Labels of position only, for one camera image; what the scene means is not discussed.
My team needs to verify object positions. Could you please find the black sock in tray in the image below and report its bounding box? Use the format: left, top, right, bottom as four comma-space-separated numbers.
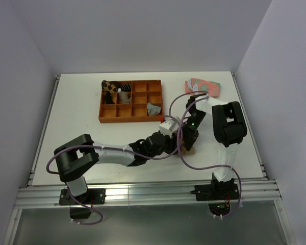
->
105, 92, 115, 105

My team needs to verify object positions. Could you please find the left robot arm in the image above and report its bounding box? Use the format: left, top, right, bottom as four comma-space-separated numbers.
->
54, 131, 177, 204

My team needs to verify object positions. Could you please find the argyle beige orange sock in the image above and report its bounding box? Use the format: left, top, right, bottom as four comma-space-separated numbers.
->
181, 145, 195, 155

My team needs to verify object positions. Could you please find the pink green sock pair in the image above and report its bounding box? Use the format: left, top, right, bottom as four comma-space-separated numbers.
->
184, 78, 221, 97

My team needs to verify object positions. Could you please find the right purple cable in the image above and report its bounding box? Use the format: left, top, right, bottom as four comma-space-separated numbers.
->
168, 91, 244, 220

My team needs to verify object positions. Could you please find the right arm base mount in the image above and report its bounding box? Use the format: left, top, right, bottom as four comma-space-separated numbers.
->
190, 184, 240, 201

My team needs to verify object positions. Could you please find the brown checkered rolled sock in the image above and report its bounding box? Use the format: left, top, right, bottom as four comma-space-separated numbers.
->
101, 80, 119, 93

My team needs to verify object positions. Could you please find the beige rolled sock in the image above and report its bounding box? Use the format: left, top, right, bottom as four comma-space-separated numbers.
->
118, 91, 132, 104

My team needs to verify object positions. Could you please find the black white striped sock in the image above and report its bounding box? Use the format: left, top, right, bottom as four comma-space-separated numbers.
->
118, 83, 132, 92

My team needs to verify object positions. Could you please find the aluminium front rail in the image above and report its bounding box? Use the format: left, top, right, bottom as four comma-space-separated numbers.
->
14, 179, 282, 209

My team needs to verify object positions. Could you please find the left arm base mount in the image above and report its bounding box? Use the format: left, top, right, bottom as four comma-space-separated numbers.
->
59, 188, 106, 206

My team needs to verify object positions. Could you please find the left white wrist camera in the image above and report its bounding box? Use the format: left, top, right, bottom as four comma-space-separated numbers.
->
159, 117, 180, 137

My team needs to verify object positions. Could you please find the grey ankle sock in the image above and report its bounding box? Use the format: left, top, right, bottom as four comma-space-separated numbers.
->
146, 103, 161, 116

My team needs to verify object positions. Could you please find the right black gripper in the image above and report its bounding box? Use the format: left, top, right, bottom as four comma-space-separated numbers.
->
177, 110, 207, 151

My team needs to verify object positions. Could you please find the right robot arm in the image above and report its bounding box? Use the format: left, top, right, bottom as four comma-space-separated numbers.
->
182, 94, 247, 201

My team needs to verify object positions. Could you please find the orange compartment tray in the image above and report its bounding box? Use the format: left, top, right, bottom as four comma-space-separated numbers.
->
98, 80, 164, 123

